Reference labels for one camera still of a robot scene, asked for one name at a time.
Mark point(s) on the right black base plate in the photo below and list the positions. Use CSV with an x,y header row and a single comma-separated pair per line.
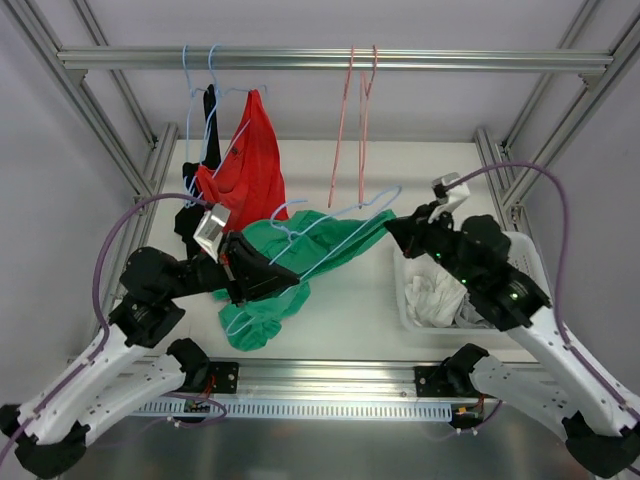
x,y
436,381

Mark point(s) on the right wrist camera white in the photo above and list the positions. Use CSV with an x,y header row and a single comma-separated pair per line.
x,y
450,192

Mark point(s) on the black tank top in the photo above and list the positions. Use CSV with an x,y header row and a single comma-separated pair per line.
x,y
188,217

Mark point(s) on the grey tank top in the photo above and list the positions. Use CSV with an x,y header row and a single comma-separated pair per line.
x,y
467,316

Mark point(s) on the white tank top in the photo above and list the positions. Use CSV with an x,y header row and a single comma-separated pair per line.
x,y
432,296

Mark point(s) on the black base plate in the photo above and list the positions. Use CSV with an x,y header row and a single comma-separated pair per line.
x,y
436,381
219,377

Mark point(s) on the green tank top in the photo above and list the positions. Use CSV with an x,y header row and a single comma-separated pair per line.
x,y
300,250

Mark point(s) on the white plastic basket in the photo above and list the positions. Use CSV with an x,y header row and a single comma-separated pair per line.
x,y
522,255

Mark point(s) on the pink hanger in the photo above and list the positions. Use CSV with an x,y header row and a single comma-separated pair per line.
x,y
342,117
366,84

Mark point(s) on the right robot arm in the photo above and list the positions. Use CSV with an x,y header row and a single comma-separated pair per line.
x,y
593,414

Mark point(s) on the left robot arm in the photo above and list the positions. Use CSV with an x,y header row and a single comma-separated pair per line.
x,y
51,433

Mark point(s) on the front aluminium rail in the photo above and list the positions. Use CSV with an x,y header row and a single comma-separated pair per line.
x,y
258,378

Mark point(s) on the red tank top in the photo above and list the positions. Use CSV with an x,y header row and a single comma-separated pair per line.
x,y
249,181

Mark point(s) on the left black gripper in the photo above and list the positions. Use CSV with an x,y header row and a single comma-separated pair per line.
x,y
232,267

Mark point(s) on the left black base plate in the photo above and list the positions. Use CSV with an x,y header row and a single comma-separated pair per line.
x,y
219,377

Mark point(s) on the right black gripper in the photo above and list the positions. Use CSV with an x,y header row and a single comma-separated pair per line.
x,y
427,232

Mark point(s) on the aluminium hanging rail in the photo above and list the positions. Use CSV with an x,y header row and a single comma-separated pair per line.
x,y
238,58

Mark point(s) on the white slotted cable duct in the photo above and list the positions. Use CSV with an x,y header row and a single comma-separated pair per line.
x,y
406,410

